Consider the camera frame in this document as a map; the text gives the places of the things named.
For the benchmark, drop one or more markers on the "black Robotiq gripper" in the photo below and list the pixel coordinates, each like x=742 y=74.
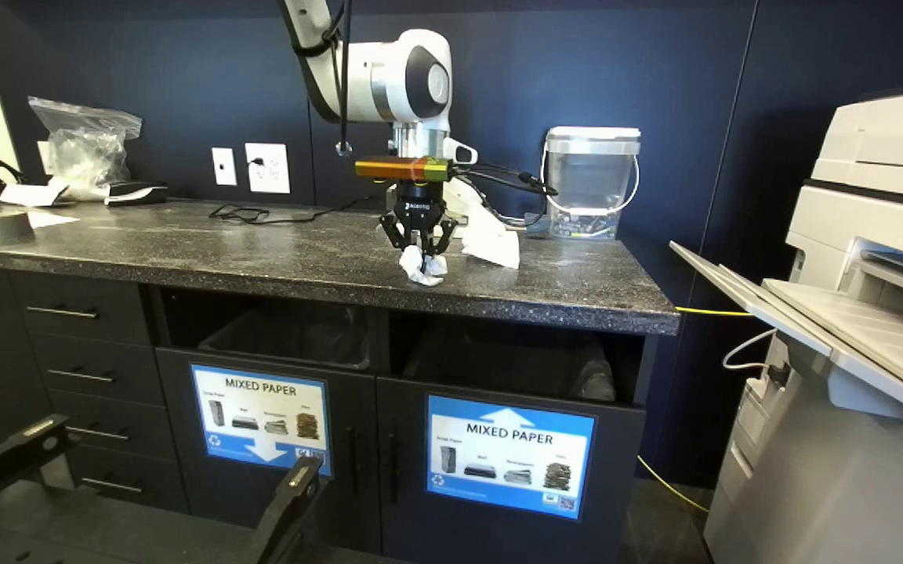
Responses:
x=417 y=201

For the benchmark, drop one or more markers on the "cup-shaped white paper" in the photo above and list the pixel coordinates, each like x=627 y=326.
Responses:
x=425 y=266

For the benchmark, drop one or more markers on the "white paper sheet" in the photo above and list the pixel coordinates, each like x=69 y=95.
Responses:
x=494 y=242
x=54 y=217

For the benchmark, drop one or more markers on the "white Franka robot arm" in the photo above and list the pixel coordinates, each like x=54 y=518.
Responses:
x=400 y=83

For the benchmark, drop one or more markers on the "right blue-label recycling bin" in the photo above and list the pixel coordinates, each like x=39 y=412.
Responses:
x=619 y=491

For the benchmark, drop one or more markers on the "small grey box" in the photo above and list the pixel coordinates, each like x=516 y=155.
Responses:
x=537 y=225

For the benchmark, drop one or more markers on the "clear plastic bucket with lid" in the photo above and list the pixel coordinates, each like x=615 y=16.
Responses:
x=589 y=172

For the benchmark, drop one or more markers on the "mixed paper sign up arrow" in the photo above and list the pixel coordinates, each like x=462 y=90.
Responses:
x=509 y=458

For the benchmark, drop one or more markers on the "mixed paper sign down arrow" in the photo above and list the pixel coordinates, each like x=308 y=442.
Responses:
x=260 y=418

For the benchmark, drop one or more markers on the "dark cabinet door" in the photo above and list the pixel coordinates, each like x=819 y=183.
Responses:
x=353 y=513

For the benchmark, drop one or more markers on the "black metal stand leg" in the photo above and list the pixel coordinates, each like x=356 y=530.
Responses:
x=15 y=454
x=284 y=518

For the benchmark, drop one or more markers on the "dark cabinet drawer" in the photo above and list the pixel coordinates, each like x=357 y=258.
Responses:
x=94 y=355
x=112 y=412
x=128 y=469
x=81 y=293

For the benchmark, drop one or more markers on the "clear plastic bag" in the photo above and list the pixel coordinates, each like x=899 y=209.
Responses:
x=86 y=152

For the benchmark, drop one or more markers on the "flat white paper sheet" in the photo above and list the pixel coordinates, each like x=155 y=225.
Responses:
x=54 y=217

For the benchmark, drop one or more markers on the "white crumpled label paper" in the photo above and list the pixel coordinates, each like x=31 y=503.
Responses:
x=31 y=191

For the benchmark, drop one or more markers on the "grey printer bypass tray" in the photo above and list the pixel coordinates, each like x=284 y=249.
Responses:
x=806 y=324

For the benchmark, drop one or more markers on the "white office printer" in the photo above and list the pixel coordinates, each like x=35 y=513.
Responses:
x=847 y=491

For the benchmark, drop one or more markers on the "orange wrist camera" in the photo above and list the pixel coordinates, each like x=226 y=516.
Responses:
x=400 y=167

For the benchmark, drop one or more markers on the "wide white wall outlet plate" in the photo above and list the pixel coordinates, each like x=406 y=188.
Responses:
x=267 y=170

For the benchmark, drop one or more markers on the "narrow white wall plate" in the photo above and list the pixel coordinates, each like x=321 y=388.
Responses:
x=225 y=163

